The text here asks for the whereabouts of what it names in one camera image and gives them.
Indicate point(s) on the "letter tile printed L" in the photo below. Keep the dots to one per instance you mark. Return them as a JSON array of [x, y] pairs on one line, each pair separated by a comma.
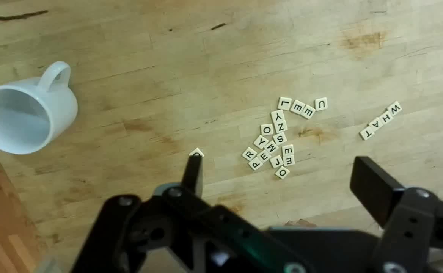
[[284, 103]]

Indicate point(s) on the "letter tile printed Y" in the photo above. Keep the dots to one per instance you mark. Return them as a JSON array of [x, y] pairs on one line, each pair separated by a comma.
[[278, 115], [261, 141]]

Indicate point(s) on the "letter tile printed E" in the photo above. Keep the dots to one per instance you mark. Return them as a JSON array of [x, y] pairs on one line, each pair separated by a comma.
[[289, 150], [298, 106], [264, 154], [308, 110]]

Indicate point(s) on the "blank cream letter tile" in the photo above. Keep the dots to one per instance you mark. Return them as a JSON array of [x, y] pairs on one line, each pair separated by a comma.
[[196, 151]]

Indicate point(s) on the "letter tile printed S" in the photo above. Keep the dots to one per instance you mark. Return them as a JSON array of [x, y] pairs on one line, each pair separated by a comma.
[[279, 138]]

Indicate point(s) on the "letter tile printed W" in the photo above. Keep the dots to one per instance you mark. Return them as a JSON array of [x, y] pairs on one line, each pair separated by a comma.
[[393, 106]]

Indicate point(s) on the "letter tile printed R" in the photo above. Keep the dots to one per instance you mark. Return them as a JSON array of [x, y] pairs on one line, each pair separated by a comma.
[[249, 153]]

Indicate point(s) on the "letter tile printed A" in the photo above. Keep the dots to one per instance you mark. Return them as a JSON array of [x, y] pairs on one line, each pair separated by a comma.
[[375, 124]]

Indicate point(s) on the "letter tile printed P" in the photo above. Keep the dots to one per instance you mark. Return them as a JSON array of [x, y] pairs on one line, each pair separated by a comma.
[[255, 162]]

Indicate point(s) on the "letter tile printed M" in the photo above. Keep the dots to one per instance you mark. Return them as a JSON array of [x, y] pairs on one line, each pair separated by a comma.
[[270, 147]]

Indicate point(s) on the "white ceramic mug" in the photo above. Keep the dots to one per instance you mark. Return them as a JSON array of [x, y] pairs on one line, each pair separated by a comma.
[[55, 110]]

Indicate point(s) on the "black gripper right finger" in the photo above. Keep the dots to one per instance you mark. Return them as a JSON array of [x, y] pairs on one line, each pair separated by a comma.
[[375, 186]]

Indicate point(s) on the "letter tile printed C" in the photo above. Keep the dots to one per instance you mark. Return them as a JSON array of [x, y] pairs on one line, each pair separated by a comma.
[[320, 103]]

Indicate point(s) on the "letter tile printed F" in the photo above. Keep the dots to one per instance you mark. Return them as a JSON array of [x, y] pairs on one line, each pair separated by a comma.
[[289, 159]]

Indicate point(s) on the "letter tile printed N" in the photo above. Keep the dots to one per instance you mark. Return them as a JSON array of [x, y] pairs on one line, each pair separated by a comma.
[[281, 124]]

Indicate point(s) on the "letter tile printed T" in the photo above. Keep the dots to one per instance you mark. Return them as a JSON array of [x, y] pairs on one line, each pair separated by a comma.
[[366, 133]]

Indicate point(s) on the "letter tile printed H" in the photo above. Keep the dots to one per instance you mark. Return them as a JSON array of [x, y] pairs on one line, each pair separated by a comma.
[[386, 116]]

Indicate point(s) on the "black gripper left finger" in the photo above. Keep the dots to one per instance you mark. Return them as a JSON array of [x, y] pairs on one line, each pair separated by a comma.
[[193, 174]]

